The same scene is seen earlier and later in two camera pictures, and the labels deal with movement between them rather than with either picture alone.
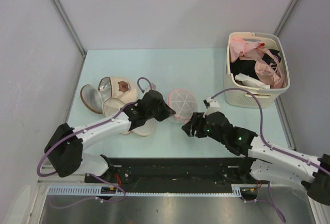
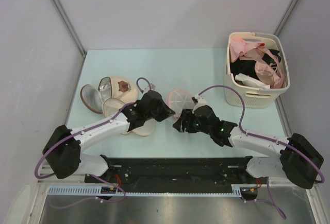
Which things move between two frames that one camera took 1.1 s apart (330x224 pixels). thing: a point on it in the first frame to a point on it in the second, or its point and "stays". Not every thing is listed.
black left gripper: (167, 112) stays
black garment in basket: (247, 67) stays
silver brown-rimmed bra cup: (91, 98) stays
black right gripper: (197, 120) to (187, 115)
